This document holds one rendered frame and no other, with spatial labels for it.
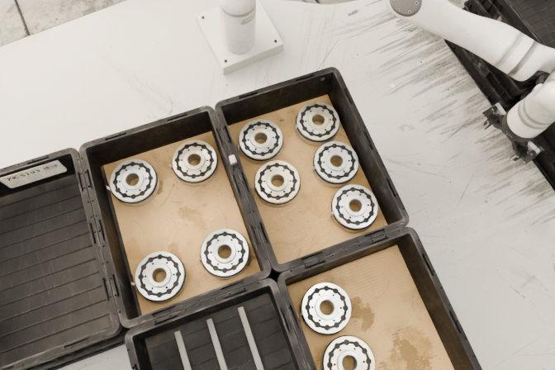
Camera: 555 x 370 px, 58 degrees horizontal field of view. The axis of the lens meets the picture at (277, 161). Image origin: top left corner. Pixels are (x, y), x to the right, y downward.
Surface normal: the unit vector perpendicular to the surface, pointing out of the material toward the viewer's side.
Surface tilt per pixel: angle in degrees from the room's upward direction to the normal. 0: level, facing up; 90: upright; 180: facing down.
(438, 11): 60
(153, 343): 0
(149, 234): 0
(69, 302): 0
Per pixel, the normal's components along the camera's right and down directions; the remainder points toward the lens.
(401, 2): -0.54, 0.58
